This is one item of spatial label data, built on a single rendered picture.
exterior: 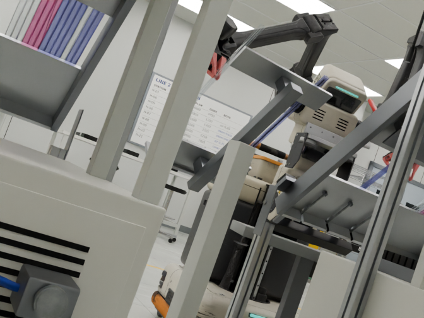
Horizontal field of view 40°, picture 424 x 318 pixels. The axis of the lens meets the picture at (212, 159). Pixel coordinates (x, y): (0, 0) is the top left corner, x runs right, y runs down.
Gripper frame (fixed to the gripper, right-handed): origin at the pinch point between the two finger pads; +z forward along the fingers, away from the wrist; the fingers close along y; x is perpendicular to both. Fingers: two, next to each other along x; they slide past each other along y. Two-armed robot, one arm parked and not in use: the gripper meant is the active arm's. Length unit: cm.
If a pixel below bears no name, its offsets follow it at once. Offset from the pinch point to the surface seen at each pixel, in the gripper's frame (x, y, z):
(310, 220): 19, 51, 24
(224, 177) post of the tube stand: 12.1, 7.5, 27.7
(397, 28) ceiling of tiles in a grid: 50, 351, -348
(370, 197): 0, 61, 23
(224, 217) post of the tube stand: 18.6, 11.0, 36.3
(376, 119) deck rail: -25.4, 33.4, 24.1
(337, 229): 18, 63, 24
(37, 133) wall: 472, 142, -451
